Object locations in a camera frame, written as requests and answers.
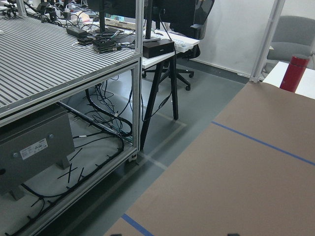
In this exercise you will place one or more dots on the grey control box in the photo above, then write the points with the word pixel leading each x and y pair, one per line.
pixel 32 144

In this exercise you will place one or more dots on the black flat box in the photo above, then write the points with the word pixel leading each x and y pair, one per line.
pixel 157 48

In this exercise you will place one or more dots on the grey armchair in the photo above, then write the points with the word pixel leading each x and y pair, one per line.
pixel 294 35

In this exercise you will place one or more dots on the aluminium frame post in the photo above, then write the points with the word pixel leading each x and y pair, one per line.
pixel 266 40

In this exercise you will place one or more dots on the black office chair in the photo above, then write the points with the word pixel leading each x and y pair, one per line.
pixel 186 17

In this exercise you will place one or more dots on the red water bottle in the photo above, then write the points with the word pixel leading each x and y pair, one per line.
pixel 294 72

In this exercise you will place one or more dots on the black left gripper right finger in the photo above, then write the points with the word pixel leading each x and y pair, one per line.
pixel 233 234

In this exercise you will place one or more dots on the aluminium slatted workbench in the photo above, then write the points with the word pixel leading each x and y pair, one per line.
pixel 40 66

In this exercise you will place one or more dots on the black computer monitor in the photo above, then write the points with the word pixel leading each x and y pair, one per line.
pixel 126 8

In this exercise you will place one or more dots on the white desk black legs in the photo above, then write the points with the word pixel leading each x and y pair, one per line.
pixel 164 69

